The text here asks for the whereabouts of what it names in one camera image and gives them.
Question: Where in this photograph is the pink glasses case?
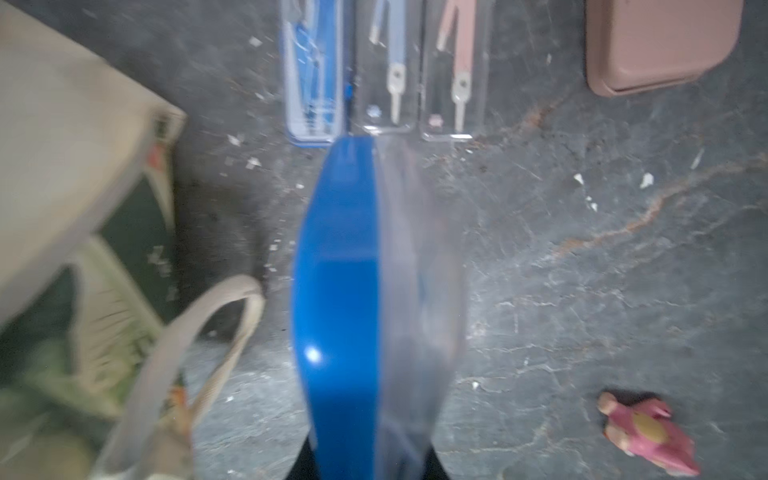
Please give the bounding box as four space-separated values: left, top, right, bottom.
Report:
585 0 744 97

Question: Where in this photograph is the pink monkey plush toy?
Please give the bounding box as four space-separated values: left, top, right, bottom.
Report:
597 391 700 477

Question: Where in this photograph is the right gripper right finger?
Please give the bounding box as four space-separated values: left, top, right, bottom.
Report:
422 447 450 480

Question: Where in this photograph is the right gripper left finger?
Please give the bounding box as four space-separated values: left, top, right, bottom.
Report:
285 438 318 480

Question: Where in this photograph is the small clear plastic box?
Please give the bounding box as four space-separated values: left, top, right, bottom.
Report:
419 0 495 142

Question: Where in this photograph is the blue box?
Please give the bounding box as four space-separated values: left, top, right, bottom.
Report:
292 135 467 479

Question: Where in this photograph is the floral canvas tote bag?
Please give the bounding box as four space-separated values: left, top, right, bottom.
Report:
1 3 265 479

